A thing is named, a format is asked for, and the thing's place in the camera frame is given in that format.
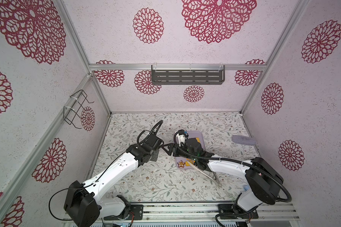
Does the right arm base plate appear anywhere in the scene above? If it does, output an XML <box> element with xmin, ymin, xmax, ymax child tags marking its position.
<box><xmin>218</xmin><ymin>203</ymin><xmax>259</xmax><ymax>219</ymax></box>

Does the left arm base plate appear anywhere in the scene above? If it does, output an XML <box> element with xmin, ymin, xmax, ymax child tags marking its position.
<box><xmin>103</xmin><ymin>204</ymin><xmax>144</xmax><ymax>221</ymax></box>

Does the lavender plastic tray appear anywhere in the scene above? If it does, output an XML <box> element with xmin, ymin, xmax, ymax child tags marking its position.
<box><xmin>174</xmin><ymin>130</ymin><xmax>208</xmax><ymax>170</ymax></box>

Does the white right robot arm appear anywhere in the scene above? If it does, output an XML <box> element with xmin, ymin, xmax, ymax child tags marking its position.
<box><xmin>162</xmin><ymin>138</ymin><xmax>291</xmax><ymax>215</ymax></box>

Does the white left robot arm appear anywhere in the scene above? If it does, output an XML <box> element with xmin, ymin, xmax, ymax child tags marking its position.
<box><xmin>64</xmin><ymin>134</ymin><xmax>163</xmax><ymax>227</ymax></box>

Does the black wire wall rack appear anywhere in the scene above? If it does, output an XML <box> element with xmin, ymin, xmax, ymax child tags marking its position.
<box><xmin>63</xmin><ymin>89</ymin><xmax>94</xmax><ymax>130</ymax></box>

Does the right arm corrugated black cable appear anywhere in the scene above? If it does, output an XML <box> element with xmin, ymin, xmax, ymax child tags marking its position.
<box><xmin>173</xmin><ymin>131</ymin><xmax>292</xmax><ymax>203</ymax></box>

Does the grey slotted wall shelf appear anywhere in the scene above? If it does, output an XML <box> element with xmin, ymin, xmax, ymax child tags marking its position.
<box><xmin>151</xmin><ymin>65</ymin><xmax>225</xmax><ymax>85</ymax></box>

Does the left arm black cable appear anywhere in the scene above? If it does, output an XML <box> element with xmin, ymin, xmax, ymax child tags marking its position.
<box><xmin>136</xmin><ymin>120</ymin><xmax>164</xmax><ymax>145</ymax></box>

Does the star chocolate cookie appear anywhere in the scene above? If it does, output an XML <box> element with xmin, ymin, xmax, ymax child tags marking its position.
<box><xmin>177</xmin><ymin>160</ymin><xmax>185</xmax><ymax>168</ymax></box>

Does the grey fabric glasses case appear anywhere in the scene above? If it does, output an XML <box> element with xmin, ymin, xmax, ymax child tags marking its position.
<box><xmin>232</xmin><ymin>135</ymin><xmax>257</xmax><ymax>146</ymax></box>

